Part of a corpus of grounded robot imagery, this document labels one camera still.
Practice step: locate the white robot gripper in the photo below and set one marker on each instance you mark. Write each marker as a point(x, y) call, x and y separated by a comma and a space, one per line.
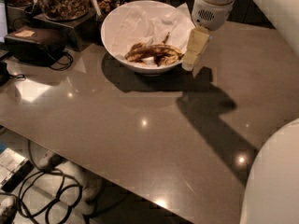
point(210, 15)

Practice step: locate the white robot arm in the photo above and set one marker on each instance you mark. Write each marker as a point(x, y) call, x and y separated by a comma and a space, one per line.
point(249, 122)

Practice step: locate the overripe brown banana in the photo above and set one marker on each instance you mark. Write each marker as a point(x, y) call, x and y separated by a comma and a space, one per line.
point(161, 53)

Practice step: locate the white ceramic bowl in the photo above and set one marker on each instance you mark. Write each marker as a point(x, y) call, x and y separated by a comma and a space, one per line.
point(146, 21)

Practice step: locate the white paper napkin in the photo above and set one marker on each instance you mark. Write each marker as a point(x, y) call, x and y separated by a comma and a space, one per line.
point(150, 35)

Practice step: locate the dark metal stand block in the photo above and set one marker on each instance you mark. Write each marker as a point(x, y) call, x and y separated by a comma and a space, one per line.
point(79, 33)

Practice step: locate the glass jar of nuts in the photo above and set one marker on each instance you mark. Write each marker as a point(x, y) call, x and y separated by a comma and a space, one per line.
point(64, 10)

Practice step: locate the black box device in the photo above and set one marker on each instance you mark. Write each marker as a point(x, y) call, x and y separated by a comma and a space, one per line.
point(36, 46)

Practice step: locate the white patterned floor box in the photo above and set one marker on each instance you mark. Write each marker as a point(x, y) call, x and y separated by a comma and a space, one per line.
point(13, 169)

